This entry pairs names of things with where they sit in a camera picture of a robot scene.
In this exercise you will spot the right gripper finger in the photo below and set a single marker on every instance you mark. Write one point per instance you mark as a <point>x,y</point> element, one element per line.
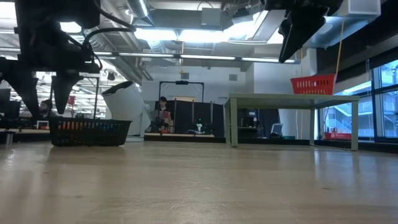
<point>298,31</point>

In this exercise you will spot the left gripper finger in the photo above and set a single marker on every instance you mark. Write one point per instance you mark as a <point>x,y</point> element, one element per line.
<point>25,87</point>
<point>63,90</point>

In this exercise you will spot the black plastic basket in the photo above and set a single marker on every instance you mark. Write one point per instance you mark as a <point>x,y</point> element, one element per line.
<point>90,137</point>

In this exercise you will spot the red plastic basket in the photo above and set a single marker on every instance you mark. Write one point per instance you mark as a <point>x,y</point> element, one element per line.
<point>314,84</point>

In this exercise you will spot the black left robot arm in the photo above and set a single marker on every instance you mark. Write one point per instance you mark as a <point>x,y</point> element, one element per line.
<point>46,12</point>

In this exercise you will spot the white tilted desk lamp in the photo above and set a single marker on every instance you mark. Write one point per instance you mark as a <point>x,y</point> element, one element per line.
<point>127,105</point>

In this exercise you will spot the grey office chair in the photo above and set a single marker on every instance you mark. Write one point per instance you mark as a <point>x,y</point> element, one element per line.
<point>276,128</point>

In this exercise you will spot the red hanging object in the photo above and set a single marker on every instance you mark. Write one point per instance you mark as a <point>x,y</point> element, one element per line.
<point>71,100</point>

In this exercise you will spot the person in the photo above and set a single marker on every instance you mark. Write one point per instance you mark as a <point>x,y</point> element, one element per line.
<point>46,105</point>
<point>161,109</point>

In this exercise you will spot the white ceiling box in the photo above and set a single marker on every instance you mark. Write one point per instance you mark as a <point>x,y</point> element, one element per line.
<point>360,7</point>

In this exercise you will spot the green perforated metal shelf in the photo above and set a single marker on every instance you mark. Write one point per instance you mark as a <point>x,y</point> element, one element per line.
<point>280,101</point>

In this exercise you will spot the grey ceiling box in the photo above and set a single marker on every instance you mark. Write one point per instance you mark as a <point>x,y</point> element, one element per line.
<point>211,17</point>

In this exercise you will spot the long ceiling light strip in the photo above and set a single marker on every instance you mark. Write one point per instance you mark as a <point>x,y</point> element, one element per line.
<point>202,57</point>

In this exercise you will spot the black equipment cabinet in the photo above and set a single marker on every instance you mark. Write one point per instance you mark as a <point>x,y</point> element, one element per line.
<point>248,121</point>

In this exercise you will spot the large glass window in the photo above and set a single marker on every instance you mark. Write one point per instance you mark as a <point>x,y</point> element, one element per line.
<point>385,109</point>

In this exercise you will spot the black partition screen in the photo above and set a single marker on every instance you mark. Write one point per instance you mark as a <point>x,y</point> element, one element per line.
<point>211,118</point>

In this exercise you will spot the grey ceiling duct hood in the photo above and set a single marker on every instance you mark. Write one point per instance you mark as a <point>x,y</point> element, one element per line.
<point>329,34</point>

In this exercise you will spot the black gantry frame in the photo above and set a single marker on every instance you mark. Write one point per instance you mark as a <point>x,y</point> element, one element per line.
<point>182,82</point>
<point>97,93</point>

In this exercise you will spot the silver ventilation duct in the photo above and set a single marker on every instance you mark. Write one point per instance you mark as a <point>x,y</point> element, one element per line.
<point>138,7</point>

